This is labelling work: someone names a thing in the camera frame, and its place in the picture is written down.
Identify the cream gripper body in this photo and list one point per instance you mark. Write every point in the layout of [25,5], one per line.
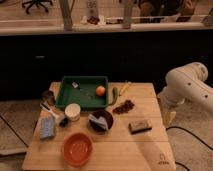
[168,114]

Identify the brown whiteboard eraser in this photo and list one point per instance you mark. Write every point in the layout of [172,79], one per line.
[139,126]

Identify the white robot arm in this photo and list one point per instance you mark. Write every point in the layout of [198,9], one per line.
[185,82]

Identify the dark bowl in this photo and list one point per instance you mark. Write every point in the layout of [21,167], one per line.
[104,114]

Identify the grey cloth in bowl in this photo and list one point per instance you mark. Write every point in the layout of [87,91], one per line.
[101,121]

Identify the red plastic bowl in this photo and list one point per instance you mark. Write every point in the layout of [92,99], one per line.
[77,149]

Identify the brown dried food pile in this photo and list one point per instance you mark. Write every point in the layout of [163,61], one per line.
[124,107]

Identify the green chili pepper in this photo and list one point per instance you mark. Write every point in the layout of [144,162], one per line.
[115,96]

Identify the orange fruit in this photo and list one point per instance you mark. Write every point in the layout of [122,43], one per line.
[100,91]

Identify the green plastic tray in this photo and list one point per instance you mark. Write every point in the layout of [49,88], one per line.
[85,96]

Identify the white cup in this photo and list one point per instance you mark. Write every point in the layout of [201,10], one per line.
[72,111]

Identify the small metal clip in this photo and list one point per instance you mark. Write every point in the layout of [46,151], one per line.
[75,85]

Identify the small black object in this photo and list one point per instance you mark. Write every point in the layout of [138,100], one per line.
[64,122]

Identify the blue sponge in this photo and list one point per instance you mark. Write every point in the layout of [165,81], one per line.
[47,128]

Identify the black office chair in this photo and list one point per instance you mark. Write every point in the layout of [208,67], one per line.
[38,3]

